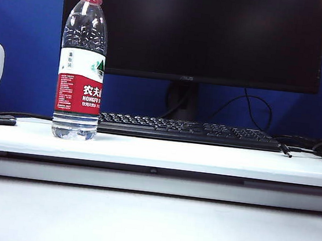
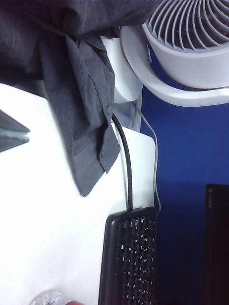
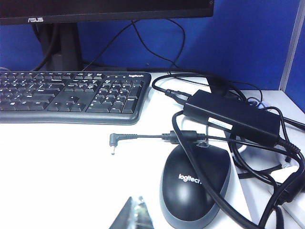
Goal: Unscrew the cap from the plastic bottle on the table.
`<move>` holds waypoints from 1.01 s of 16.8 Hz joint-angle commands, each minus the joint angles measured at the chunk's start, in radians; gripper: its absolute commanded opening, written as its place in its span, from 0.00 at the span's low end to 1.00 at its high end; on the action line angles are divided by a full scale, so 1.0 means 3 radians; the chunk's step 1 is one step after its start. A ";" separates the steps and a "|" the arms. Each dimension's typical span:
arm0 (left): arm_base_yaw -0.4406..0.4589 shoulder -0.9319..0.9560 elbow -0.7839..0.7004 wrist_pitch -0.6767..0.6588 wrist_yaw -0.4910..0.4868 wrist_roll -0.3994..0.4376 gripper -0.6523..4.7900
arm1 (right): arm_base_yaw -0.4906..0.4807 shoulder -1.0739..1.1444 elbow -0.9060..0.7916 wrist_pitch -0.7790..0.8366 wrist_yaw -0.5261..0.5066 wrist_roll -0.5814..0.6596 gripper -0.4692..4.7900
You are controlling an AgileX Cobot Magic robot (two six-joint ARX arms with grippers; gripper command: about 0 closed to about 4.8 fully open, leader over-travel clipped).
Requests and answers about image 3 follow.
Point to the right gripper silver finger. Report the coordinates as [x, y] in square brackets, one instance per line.
[133, 217]

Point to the black grey Logitech mouse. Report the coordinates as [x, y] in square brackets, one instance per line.
[188, 190]

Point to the black Logitech keyboard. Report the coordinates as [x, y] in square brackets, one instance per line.
[71, 95]

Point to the black power adapter brick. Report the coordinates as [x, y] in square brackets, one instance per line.
[226, 112]

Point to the blue white connector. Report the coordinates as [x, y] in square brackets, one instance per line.
[258, 103]

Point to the black ASUS monitor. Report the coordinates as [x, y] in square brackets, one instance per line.
[107, 7]

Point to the grey partition frame post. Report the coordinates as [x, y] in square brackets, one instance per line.
[293, 47]

